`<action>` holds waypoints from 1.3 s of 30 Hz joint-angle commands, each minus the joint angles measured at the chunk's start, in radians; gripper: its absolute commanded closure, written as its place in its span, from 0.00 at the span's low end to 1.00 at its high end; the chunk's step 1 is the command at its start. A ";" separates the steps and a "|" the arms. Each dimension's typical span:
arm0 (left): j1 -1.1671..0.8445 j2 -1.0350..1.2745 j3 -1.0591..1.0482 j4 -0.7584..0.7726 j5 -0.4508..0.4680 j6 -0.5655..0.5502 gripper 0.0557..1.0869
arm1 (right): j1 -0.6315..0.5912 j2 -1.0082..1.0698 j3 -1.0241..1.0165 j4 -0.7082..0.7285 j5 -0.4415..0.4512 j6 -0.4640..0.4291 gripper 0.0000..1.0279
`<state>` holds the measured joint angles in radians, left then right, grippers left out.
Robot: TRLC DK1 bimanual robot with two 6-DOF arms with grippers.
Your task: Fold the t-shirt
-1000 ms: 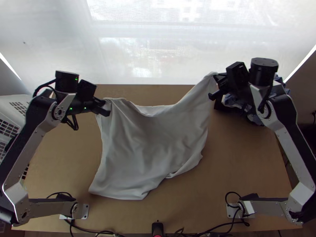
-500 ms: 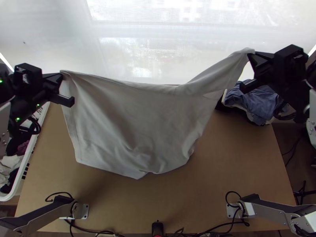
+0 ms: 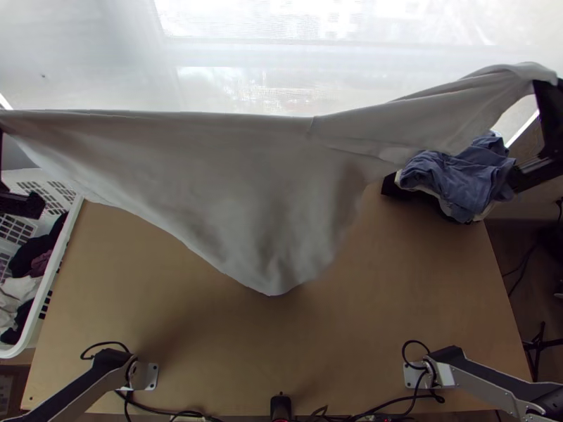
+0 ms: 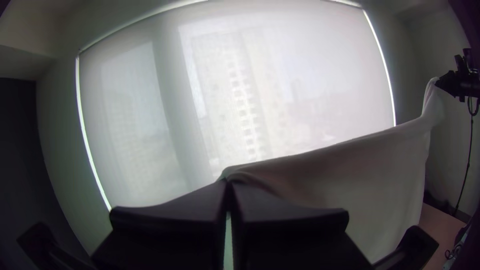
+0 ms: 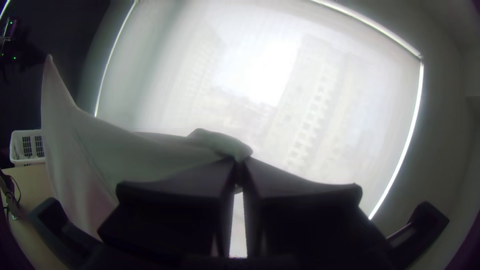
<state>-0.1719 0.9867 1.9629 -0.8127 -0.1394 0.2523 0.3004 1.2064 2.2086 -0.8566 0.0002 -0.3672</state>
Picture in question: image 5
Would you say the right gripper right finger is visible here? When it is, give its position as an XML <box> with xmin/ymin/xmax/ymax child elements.
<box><xmin>241</xmin><ymin>156</ymin><xmax>395</xmax><ymax>264</ymax></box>

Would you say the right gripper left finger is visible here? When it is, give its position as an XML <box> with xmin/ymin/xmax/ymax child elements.
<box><xmin>97</xmin><ymin>156</ymin><xmax>238</xmax><ymax>260</ymax></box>

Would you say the white roller blind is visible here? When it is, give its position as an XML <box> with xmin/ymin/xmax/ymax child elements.
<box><xmin>92</xmin><ymin>0</ymin><xmax>425</xmax><ymax>221</ymax></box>

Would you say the white laundry basket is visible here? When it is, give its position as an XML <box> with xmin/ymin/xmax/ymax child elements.
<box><xmin>9</xmin><ymin>128</ymin><xmax>46</xmax><ymax>168</ymax></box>

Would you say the black cable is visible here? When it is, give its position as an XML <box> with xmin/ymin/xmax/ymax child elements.
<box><xmin>0</xmin><ymin>167</ymin><xmax>23</xmax><ymax>221</ymax></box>

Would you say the white t-shirt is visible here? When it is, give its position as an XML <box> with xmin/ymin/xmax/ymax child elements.
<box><xmin>40</xmin><ymin>53</ymin><xmax>254</xmax><ymax>242</ymax></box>

